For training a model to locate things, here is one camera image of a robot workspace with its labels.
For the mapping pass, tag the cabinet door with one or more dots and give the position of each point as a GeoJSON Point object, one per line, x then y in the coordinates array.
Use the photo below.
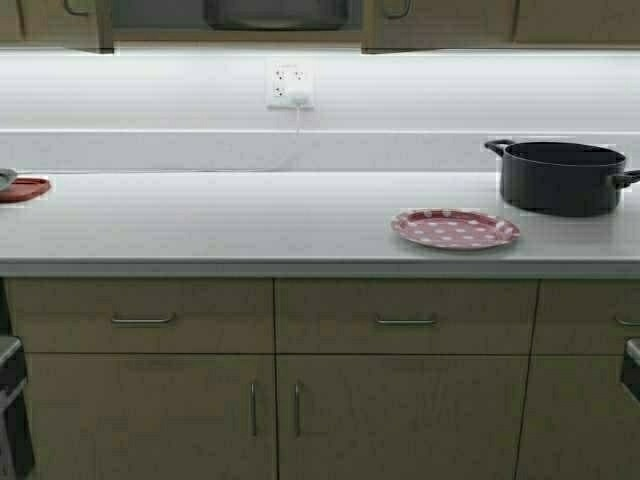
{"type": "Point", "coordinates": [423, 25]}
{"type": "Point", "coordinates": [399, 417]}
{"type": "Point", "coordinates": [110, 416]}
{"type": "Point", "coordinates": [77, 25]}
{"type": "Point", "coordinates": [586, 22]}

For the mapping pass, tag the large grey cooking pot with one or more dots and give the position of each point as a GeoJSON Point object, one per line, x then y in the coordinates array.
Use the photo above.
{"type": "Point", "coordinates": [266, 15]}

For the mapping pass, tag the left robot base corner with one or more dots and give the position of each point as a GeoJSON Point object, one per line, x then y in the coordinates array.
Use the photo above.
{"type": "Point", "coordinates": [17, 455]}

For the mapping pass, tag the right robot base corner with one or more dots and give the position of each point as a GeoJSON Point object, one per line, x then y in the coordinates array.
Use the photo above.
{"type": "Point", "coordinates": [630, 370]}

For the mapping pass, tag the small black cooking pot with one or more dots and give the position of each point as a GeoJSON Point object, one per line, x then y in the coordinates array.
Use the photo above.
{"type": "Point", "coordinates": [561, 178]}

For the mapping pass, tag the right lower drawer front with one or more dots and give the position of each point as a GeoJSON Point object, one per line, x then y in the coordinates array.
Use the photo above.
{"type": "Point", "coordinates": [378, 316]}

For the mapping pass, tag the pink polka dot plate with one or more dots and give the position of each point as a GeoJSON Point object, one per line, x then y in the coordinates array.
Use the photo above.
{"type": "Point", "coordinates": [454, 229]}

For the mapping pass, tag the red plastic lid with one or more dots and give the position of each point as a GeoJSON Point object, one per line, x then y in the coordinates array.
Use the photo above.
{"type": "Point", "coordinates": [24, 189]}

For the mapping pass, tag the grey metal bowl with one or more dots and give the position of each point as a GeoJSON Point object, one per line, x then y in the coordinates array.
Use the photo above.
{"type": "Point", "coordinates": [7, 178]}

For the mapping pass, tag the white wall power outlet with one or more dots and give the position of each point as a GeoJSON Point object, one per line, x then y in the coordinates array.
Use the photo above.
{"type": "Point", "coordinates": [283, 77]}

